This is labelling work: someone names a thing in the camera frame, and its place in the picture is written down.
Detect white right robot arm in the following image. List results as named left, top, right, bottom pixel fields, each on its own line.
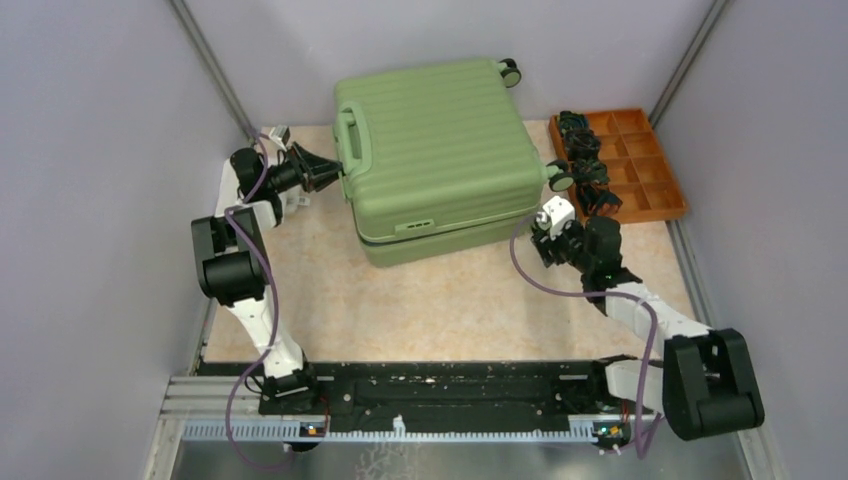
left=530, top=196, right=766, bottom=441

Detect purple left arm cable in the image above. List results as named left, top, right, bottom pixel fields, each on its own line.
left=223, top=129, right=299, bottom=473

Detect green suitcase blue lining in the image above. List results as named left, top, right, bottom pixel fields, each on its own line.
left=333, top=57, right=548, bottom=268

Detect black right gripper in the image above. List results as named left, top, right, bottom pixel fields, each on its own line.
left=532, top=218, right=594, bottom=274

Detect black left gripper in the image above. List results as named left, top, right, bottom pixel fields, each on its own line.
left=262, top=139, right=344, bottom=192

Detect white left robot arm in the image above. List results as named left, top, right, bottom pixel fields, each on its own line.
left=190, top=125, right=341, bottom=414

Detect suitcase wheel middle right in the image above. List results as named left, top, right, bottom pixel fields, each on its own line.
left=546, top=159, right=576, bottom=193

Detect white folded towel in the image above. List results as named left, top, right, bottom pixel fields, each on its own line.
left=214, top=161, right=310, bottom=231

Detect white slotted cable duct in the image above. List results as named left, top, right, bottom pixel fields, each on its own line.
left=182, top=415, right=619, bottom=444

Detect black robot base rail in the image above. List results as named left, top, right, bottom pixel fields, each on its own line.
left=258, top=360, right=654, bottom=435

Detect orange compartment tray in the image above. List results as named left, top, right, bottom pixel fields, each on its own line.
left=548, top=108, right=688, bottom=224

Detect dark bundle in tray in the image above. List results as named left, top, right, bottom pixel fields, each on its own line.
left=556, top=110, right=589, bottom=137
left=572, top=157, right=610, bottom=186
left=576, top=184, right=623, bottom=217
left=563, top=129, right=601, bottom=161

